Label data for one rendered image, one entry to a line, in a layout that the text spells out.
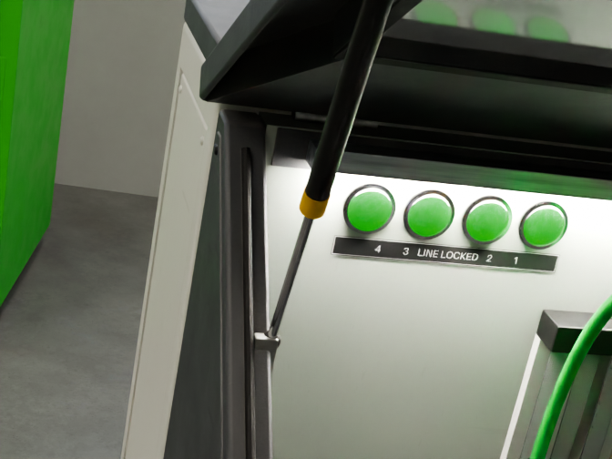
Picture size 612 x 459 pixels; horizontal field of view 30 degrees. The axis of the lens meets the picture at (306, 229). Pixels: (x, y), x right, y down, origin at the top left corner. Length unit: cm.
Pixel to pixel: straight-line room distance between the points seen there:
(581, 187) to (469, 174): 11
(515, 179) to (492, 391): 25
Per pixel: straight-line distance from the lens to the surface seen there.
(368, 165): 102
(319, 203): 80
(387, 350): 115
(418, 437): 121
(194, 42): 122
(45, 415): 328
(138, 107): 480
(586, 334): 108
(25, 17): 331
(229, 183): 98
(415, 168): 104
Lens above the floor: 173
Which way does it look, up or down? 21 degrees down
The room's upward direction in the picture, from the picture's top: 11 degrees clockwise
